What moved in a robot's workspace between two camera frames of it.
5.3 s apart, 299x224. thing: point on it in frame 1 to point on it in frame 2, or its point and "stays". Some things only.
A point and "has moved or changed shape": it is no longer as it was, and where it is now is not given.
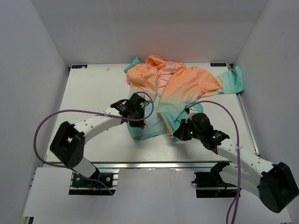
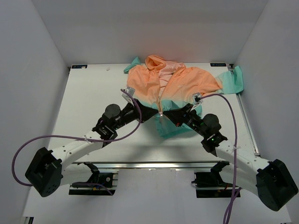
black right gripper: (182, 136) to (177, 115)
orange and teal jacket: (169, 88) has moved or changed shape
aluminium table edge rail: (192, 166) stays
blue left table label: (79, 66) stays
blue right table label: (218, 64) stays
